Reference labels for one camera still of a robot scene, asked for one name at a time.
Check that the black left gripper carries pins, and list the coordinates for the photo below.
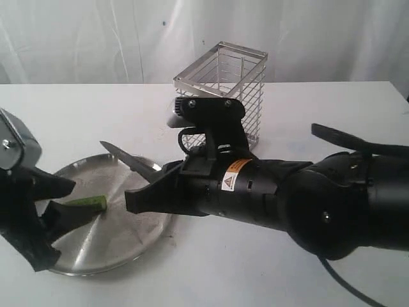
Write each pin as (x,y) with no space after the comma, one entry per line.
(20,226)

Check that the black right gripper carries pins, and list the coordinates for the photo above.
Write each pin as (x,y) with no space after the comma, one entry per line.
(245,195)

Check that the black handled knife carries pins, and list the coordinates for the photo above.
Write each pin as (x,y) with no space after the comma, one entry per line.
(135,163)

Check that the green cucumber with stem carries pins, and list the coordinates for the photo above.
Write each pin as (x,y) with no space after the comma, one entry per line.
(97,203)

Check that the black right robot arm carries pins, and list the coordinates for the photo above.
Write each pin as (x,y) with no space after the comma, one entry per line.
(329,208)

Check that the round steel plate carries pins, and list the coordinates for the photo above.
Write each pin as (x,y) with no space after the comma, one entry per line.
(115,237)

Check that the white backdrop curtain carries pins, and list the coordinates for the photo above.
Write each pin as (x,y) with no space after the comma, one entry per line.
(151,41)

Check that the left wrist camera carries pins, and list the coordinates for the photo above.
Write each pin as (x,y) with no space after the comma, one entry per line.
(19,148)

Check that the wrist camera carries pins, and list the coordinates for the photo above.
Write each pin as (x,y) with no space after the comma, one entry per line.
(19,148)
(219,119)

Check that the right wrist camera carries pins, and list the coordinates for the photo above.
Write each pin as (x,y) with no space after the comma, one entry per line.
(219,119)

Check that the wire metal utensil rack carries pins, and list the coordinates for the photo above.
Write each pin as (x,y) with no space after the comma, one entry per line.
(229,71)

